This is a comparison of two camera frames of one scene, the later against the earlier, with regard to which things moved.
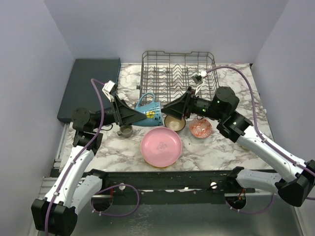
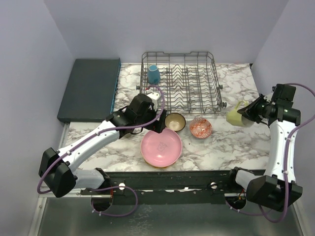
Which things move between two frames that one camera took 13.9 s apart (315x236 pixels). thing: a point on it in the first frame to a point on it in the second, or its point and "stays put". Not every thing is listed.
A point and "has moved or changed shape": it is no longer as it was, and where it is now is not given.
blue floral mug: x=153 y=111 has moved or changed shape
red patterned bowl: x=201 y=128 stays put
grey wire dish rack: x=167 y=75 stays put
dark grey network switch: x=79 y=93 stays put
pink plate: x=161 y=147 stays put
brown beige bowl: x=174 y=123 stays put
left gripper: x=124 y=114 to x=158 y=126
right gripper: x=184 y=103 to x=249 y=111
